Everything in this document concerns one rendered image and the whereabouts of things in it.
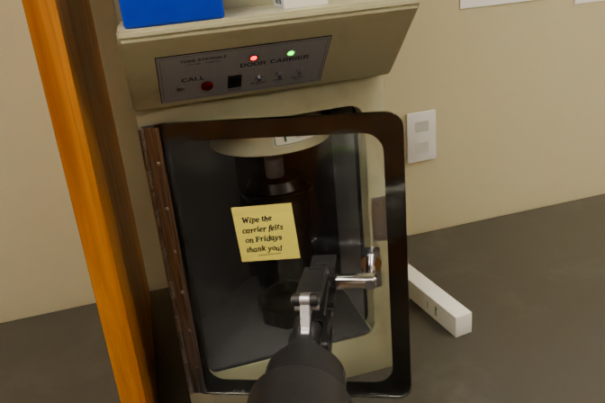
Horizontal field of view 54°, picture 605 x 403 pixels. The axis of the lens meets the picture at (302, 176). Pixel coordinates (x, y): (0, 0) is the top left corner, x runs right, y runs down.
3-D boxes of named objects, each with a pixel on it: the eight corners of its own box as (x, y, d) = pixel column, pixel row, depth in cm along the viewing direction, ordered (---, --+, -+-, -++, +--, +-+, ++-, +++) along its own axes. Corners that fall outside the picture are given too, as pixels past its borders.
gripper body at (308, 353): (347, 442, 53) (352, 372, 61) (340, 363, 50) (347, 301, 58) (265, 440, 54) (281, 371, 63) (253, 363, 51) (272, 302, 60)
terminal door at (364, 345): (196, 390, 86) (146, 123, 72) (411, 395, 81) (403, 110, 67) (194, 394, 85) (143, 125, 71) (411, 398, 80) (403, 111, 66)
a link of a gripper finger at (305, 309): (293, 365, 56) (286, 321, 53) (299, 327, 60) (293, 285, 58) (318, 366, 55) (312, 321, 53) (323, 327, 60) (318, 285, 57)
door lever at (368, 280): (306, 273, 75) (304, 255, 75) (382, 271, 74) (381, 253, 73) (301, 296, 70) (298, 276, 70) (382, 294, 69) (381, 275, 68)
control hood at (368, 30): (131, 107, 71) (115, 22, 68) (384, 70, 78) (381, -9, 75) (132, 131, 61) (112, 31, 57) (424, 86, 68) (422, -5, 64)
